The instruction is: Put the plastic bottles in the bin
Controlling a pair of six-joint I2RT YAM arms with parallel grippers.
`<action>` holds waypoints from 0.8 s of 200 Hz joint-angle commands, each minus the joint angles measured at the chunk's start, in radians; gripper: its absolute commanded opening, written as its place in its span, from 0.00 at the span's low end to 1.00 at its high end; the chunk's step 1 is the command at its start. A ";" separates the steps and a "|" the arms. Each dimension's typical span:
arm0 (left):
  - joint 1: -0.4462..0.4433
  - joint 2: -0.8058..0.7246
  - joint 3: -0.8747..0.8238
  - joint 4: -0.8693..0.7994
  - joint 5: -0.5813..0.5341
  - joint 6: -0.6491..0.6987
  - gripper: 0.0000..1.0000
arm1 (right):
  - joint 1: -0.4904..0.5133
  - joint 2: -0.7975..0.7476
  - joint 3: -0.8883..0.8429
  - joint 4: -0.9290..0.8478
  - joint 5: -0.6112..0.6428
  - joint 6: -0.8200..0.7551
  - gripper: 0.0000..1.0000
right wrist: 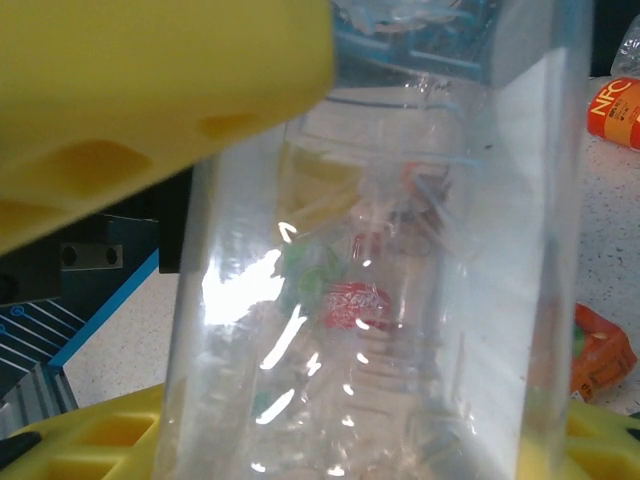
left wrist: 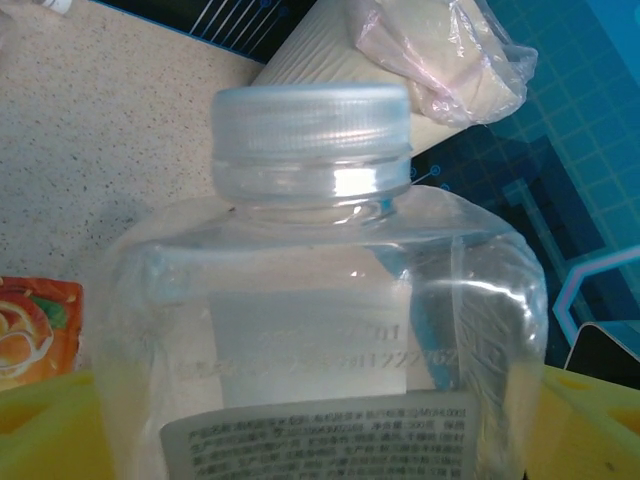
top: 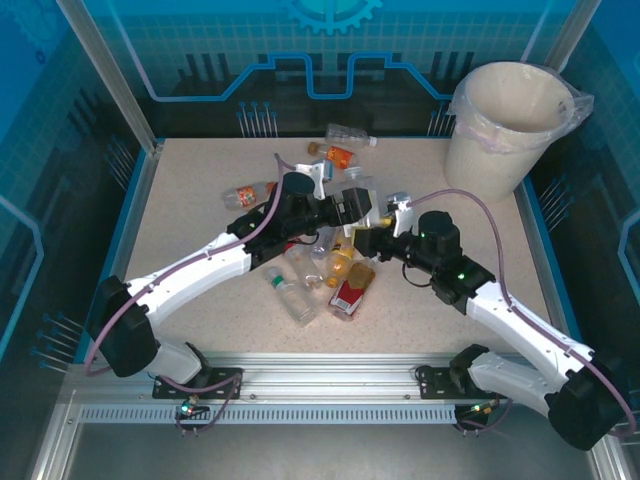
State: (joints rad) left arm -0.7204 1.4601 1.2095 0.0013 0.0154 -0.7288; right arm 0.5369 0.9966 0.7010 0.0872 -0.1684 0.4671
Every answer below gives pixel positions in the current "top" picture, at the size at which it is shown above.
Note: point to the orange label bottle brown cap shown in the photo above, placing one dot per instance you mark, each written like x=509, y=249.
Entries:
x=340, y=157

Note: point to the red label cola bottle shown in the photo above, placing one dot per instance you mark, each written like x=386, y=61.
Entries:
x=345, y=300

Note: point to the cream plastic bin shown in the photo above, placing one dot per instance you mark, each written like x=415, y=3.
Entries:
x=480, y=170

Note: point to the clear bottle white cap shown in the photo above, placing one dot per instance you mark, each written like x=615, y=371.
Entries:
x=347, y=134

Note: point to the aluminium frame post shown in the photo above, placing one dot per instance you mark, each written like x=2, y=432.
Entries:
x=112, y=75
x=561, y=30

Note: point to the small clear plastic bottle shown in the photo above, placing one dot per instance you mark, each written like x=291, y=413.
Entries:
x=325, y=245
x=305, y=265

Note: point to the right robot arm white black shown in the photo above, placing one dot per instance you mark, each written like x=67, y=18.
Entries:
x=525, y=330

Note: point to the clear plastic bin liner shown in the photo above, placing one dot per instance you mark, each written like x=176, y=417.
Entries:
x=582, y=107

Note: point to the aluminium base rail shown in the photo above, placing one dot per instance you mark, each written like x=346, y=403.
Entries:
x=325, y=370

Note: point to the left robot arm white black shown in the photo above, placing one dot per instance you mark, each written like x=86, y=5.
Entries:
x=190, y=272

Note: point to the base connector with LED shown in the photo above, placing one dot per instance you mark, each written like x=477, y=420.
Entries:
x=482, y=408
x=189, y=407

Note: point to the orange juice bottle yellow cap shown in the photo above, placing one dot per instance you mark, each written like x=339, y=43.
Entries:
x=340, y=265

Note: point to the clear bottle green cap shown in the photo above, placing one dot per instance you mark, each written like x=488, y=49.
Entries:
x=295, y=300

